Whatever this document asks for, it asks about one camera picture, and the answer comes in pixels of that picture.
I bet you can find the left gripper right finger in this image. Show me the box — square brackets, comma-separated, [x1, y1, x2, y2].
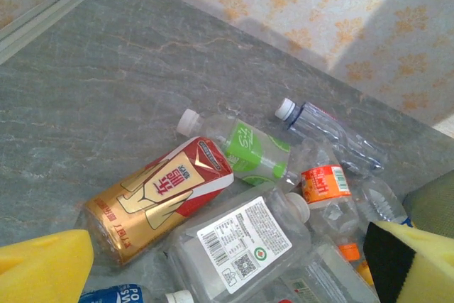
[364, 220, 454, 303]

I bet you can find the red gold label bottle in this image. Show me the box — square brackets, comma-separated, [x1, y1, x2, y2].
[74, 135, 236, 269]

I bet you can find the clear bottle small green label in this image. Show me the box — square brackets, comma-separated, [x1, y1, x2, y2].
[276, 241, 381, 303]

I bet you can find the clear bottle white cap bluish neck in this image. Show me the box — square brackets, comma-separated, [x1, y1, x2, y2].
[275, 97, 388, 177]

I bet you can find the square clear bottle white label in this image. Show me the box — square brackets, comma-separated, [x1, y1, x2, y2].
[165, 184, 314, 301]

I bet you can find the aluminium side rail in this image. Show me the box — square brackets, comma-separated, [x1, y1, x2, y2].
[0, 0, 115, 54]

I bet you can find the bin with yellow-green liner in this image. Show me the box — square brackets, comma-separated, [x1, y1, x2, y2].
[403, 169, 454, 235]

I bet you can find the blue label bottle white cap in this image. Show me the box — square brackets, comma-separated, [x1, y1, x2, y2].
[77, 283, 152, 303]

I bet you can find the clear ribbed plastic bottle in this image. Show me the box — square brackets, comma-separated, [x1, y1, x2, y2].
[353, 174, 409, 228]

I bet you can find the orange juice bottle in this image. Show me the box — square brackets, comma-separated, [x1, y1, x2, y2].
[355, 259, 376, 287]

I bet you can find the bright green label bottle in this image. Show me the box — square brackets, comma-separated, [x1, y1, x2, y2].
[176, 108, 303, 194]

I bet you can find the orange label bottle orange cap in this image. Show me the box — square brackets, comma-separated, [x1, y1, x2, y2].
[299, 138, 362, 262]

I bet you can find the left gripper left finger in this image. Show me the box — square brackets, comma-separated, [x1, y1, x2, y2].
[0, 228, 95, 303]

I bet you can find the white capped clear bottle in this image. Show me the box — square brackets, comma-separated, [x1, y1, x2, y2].
[164, 288, 195, 303]

